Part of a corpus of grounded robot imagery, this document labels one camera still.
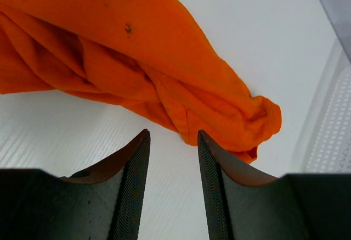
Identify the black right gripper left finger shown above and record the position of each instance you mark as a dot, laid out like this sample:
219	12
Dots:
103	201

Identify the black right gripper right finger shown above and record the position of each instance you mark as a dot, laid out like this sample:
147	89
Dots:
242	202

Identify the orange t shirt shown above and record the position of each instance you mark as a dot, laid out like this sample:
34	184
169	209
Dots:
148	56

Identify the white plastic basket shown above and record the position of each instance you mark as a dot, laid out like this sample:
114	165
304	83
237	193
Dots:
324	142

